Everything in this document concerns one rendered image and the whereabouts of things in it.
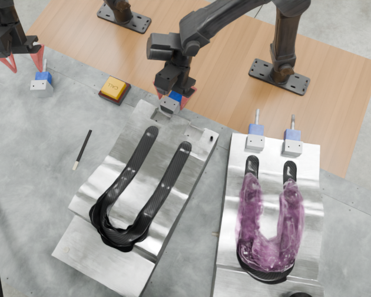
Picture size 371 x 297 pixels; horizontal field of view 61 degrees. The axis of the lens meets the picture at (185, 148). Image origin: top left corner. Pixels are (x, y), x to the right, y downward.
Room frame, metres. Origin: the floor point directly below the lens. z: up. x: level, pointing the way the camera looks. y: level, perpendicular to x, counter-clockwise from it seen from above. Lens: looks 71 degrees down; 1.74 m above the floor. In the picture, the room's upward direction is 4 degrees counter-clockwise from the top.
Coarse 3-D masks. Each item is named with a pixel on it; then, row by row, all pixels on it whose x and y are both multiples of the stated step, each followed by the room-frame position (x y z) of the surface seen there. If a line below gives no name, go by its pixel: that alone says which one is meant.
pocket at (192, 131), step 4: (188, 124) 0.37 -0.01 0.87; (192, 124) 0.37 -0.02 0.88; (188, 128) 0.36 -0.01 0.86; (192, 128) 0.36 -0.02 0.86; (196, 128) 0.35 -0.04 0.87; (200, 128) 0.35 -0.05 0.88; (184, 132) 0.34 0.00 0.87; (188, 132) 0.35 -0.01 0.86; (192, 132) 0.35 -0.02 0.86; (196, 132) 0.35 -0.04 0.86; (200, 132) 0.34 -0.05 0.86; (188, 136) 0.34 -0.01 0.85; (192, 136) 0.33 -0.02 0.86; (196, 136) 0.33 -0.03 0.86; (200, 136) 0.33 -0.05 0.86
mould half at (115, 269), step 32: (128, 128) 0.36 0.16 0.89; (160, 128) 0.35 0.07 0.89; (128, 160) 0.27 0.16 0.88; (160, 160) 0.26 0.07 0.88; (192, 160) 0.25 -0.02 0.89; (96, 192) 0.17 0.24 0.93; (128, 192) 0.17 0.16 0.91; (192, 192) 0.17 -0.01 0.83; (128, 224) 0.08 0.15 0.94; (160, 224) 0.08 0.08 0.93; (64, 256) 0.02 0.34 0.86; (96, 256) 0.01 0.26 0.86; (128, 256) 0.01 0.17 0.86; (160, 256) 0.00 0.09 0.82; (128, 288) -0.07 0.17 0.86
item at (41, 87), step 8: (40, 72) 0.60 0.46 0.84; (48, 72) 0.60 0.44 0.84; (32, 80) 0.57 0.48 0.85; (40, 80) 0.57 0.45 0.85; (48, 80) 0.58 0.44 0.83; (32, 88) 0.54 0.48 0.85; (40, 88) 0.54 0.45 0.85; (48, 88) 0.55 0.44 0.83; (40, 96) 0.53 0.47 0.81; (48, 96) 0.53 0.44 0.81
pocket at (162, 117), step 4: (156, 108) 0.42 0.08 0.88; (156, 112) 0.42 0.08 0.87; (160, 112) 0.42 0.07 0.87; (164, 112) 0.41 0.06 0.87; (152, 116) 0.40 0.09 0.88; (156, 116) 0.41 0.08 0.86; (160, 116) 0.41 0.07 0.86; (164, 116) 0.40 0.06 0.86; (168, 116) 0.40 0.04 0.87; (156, 120) 0.39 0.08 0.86; (160, 120) 0.39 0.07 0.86; (164, 120) 0.39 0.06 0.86; (168, 120) 0.39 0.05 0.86; (164, 124) 0.38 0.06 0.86
